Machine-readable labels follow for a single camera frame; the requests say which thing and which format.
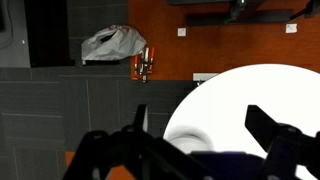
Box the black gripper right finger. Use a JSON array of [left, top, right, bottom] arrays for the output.
[[244, 104, 320, 180]]

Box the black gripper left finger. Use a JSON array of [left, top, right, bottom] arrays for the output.
[[62, 104, 215, 180]]

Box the white round bowl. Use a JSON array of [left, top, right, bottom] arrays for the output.
[[163, 125, 215, 155]]

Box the orange black clamp set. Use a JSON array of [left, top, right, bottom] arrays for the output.
[[132, 46, 156, 83]]

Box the white table base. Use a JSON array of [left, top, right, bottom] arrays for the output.
[[192, 72, 220, 83]]

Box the white plastic bag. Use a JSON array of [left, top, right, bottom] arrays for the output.
[[81, 24, 148, 62]]

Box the black stand base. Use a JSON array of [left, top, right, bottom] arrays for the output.
[[166, 0, 296, 27], [289, 0, 320, 22]]

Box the black cabinet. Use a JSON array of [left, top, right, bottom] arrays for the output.
[[23, 0, 73, 68]]

